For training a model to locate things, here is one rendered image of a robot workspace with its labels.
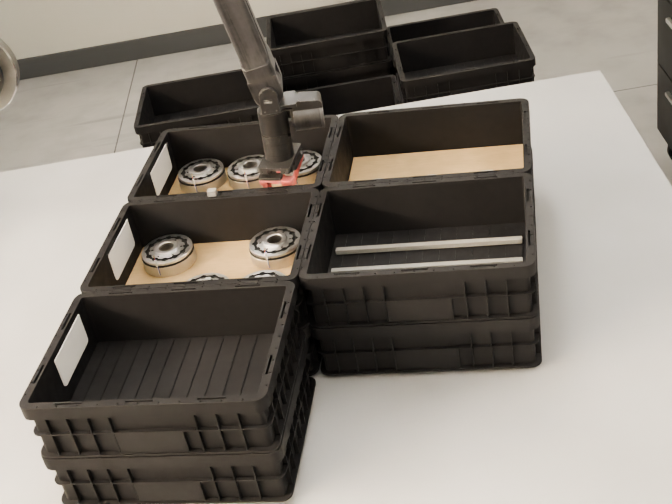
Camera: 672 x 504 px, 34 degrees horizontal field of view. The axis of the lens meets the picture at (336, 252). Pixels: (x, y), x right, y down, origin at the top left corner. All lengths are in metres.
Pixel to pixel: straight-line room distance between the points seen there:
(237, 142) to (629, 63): 2.46
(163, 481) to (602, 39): 3.40
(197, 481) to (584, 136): 1.31
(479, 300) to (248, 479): 0.49
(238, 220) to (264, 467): 0.60
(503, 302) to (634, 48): 2.93
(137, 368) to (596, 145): 1.21
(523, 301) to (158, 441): 0.64
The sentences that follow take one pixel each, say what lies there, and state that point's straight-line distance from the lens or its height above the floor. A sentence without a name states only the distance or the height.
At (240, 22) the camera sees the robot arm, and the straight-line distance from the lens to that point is 1.99.
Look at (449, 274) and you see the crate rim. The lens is 1.80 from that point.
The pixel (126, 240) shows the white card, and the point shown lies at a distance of 2.15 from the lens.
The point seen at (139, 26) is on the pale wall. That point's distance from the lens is 5.32.
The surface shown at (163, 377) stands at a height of 0.83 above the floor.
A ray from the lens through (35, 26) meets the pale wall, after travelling 5.40.
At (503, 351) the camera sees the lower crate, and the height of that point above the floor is 0.74.
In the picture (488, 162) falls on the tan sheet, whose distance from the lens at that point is 2.28.
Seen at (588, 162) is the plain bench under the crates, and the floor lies 0.70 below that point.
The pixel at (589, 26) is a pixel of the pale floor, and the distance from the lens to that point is 4.92.
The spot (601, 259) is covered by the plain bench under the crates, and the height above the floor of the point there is 0.70.
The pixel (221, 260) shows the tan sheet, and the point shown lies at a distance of 2.12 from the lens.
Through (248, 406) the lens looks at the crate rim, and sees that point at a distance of 1.63.
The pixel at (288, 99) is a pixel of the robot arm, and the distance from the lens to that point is 2.09.
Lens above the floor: 1.98
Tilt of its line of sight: 34 degrees down
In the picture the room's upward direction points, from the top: 11 degrees counter-clockwise
